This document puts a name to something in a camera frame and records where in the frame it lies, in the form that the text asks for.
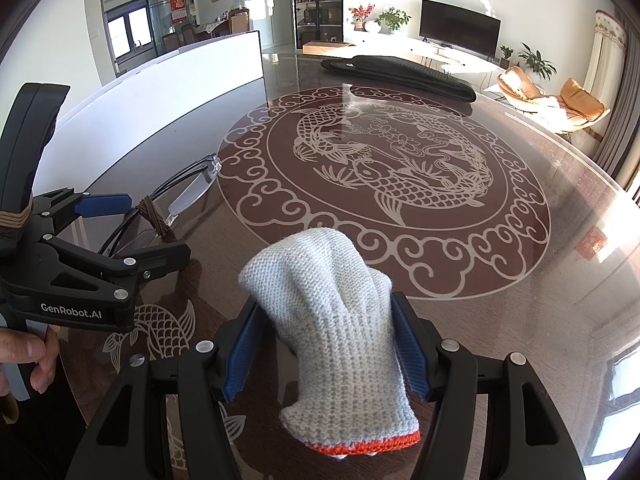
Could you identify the small potted plant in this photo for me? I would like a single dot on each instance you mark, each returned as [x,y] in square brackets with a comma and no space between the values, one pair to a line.
[506,55]

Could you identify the white television console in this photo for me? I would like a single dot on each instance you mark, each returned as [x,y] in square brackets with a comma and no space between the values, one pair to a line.
[395,40]

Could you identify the clear lens eyeglasses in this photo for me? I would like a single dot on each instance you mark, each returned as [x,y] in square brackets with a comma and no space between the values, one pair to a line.
[190,197]

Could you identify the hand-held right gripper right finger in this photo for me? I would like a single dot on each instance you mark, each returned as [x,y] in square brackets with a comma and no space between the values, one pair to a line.
[412,350]

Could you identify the white partition board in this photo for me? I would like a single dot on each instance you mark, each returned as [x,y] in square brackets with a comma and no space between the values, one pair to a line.
[175,75]

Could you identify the brown dining chair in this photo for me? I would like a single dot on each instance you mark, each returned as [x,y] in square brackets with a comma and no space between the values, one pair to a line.
[239,22]

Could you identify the brown rubber band bundle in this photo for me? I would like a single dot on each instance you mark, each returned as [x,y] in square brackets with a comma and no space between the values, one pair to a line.
[155,217]

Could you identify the red flower arrangement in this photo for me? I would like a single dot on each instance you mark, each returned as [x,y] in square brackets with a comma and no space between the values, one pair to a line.
[360,14]

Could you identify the sliding glass door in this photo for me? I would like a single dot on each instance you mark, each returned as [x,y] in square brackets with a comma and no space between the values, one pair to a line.
[130,30]

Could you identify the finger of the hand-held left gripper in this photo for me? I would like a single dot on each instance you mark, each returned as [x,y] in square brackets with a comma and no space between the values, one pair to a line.
[102,205]
[150,260]

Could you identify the tan cardboard box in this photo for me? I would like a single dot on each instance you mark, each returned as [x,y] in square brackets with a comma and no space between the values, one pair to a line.
[325,49]

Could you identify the white embroidered appliance cover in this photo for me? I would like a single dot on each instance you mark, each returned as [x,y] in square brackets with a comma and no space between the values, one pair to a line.
[607,55]

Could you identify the large potted plant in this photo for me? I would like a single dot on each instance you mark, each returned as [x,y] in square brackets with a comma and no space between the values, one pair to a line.
[537,62]

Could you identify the leafy green potted plant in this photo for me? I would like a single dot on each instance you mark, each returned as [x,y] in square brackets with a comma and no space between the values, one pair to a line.
[395,20]

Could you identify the white round vase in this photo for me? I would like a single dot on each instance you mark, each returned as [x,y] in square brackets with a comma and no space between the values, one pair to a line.
[372,26]

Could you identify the dark glass display cabinet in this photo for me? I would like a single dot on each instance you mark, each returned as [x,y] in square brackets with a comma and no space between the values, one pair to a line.
[317,5]

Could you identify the person's left hand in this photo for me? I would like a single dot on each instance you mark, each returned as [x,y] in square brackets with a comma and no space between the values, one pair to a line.
[30,355]

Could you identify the orange cushion lounge chair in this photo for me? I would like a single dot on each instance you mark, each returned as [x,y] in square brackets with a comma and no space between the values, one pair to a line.
[580,105]
[517,87]

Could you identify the red door poster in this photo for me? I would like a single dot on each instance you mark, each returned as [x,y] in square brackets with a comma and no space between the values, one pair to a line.
[178,9]

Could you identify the grey curtain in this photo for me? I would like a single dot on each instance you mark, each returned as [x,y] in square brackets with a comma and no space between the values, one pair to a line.
[625,145]

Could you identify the white door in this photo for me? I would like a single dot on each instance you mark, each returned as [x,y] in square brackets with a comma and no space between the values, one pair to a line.
[279,5]

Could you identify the black flat television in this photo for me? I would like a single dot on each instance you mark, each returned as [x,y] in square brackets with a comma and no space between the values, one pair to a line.
[460,27]

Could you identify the grey knit glove orange cuff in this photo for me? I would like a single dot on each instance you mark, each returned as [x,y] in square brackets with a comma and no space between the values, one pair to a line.
[325,335]

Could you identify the black ribbed bag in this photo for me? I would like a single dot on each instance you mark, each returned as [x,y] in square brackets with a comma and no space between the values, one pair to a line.
[400,75]

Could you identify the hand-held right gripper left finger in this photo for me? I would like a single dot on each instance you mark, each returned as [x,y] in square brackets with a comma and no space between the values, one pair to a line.
[240,355]

